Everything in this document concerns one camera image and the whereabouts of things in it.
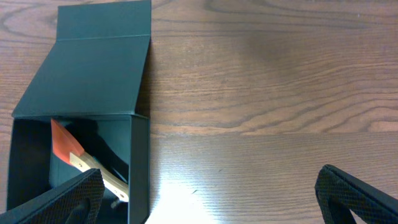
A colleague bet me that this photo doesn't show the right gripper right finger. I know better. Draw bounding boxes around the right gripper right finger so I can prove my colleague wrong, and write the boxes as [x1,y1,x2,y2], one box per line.
[315,164,397,224]

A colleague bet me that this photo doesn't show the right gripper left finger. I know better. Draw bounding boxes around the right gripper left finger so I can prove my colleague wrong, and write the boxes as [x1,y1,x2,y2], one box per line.
[1,169,105,224]

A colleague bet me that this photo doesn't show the orange scraper wooden handle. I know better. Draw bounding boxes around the orange scraper wooden handle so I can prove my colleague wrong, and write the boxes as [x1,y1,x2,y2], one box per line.
[50,119,129,202]

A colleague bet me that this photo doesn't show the dark green box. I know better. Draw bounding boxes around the dark green box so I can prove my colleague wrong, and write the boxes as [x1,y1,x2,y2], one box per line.
[6,1,151,223]

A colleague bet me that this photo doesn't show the small claw hammer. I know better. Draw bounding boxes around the small claw hammer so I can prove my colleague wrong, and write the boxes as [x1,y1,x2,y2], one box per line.
[111,174,127,210]

